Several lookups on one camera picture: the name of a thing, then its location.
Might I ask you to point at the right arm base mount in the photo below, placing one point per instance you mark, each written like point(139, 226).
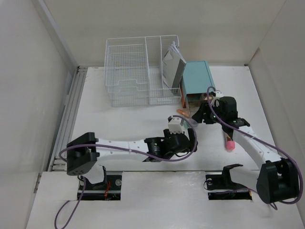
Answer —
point(221, 187)

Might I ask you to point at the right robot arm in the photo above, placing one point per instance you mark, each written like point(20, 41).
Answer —
point(279, 178)

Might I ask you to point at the gray white booklet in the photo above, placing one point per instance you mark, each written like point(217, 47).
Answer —
point(173, 66)

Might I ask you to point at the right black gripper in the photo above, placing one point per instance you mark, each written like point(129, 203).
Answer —
point(198, 116)

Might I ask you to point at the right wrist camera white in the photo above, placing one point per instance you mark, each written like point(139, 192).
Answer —
point(216, 96)

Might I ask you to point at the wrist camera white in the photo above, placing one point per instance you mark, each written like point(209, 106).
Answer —
point(176, 125)
point(216, 96)

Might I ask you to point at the clear jar of paper clips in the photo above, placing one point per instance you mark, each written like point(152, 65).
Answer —
point(193, 122)

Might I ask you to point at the teal drawer box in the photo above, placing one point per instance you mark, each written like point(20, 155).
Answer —
point(196, 79)

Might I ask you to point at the green highlighter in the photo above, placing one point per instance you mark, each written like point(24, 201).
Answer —
point(186, 125)

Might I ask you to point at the orange highlighter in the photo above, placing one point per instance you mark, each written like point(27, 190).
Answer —
point(183, 113)

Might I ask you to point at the aluminium rail frame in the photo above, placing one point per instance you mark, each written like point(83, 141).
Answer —
point(64, 134)

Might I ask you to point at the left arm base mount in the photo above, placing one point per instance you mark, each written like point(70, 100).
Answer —
point(100, 184)

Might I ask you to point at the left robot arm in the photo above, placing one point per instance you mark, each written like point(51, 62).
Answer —
point(86, 153)

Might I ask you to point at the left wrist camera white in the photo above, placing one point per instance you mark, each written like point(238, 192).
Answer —
point(176, 125)

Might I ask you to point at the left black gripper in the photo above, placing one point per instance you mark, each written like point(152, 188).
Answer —
point(192, 142)

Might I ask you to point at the pink pencil tube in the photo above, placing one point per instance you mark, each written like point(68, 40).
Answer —
point(229, 143)

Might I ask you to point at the white wire mesh desk organizer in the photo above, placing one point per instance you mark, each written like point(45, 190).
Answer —
point(133, 71)

